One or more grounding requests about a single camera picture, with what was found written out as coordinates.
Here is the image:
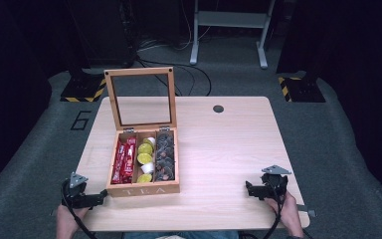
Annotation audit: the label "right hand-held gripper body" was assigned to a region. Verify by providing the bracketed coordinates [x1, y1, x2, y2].
[261, 164, 292, 201]

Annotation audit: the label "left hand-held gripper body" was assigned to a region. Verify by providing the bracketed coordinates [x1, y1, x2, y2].
[61, 171, 93, 210]

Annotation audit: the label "person's left hand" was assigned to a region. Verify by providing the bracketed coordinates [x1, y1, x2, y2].
[56, 203, 92, 239]

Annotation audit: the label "person's right hand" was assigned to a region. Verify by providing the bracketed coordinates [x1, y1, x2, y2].
[264, 190, 304, 238]

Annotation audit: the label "red stick packet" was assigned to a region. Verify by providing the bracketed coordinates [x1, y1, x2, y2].
[122, 136, 138, 184]
[110, 140, 127, 185]

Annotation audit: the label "wooden tea box with lid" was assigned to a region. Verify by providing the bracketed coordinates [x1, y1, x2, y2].
[103, 67, 181, 198]

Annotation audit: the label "lime-lid coffee capsule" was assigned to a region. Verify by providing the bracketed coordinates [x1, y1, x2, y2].
[137, 142, 154, 155]
[136, 173, 153, 184]
[136, 152, 154, 165]

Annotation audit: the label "dark tea packets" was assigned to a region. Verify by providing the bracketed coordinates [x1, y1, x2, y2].
[154, 131, 176, 182]

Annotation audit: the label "black stand base striped edge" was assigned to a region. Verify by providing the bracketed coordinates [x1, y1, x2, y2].
[60, 68, 107, 104]
[277, 71, 326, 104]

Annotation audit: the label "black curtain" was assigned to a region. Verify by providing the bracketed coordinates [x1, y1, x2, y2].
[276, 0, 382, 220]
[0, 0, 68, 197]

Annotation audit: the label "black cabinet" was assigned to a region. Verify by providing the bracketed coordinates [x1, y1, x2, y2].
[64, 0, 137, 70]

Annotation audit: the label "white metal stand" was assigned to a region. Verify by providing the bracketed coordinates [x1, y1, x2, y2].
[189, 0, 277, 70]

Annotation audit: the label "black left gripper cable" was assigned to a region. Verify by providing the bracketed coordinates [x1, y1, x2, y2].
[61, 184, 99, 239]

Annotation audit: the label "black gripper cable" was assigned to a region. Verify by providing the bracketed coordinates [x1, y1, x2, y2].
[262, 181, 287, 239]
[61, 184, 99, 239]

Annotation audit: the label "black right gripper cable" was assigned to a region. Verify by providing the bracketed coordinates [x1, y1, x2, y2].
[262, 181, 287, 239]

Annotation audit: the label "grey table edge bracket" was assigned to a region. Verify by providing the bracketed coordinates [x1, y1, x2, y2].
[295, 203, 316, 219]

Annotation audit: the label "black floor cable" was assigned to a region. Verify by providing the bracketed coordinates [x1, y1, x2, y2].
[135, 57, 213, 98]

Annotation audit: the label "white floor cables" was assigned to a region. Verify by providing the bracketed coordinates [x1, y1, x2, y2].
[137, 0, 213, 53]

